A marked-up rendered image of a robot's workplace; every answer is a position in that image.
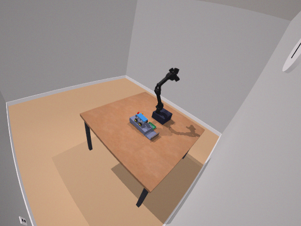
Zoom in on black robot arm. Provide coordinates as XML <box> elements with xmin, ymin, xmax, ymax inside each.
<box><xmin>154</xmin><ymin>68</ymin><xmax>179</xmax><ymax>114</ymax></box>

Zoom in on blue trolley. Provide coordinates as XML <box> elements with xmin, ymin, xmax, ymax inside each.
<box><xmin>134</xmin><ymin>113</ymin><xmax>148</xmax><ymax>126</ymax></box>

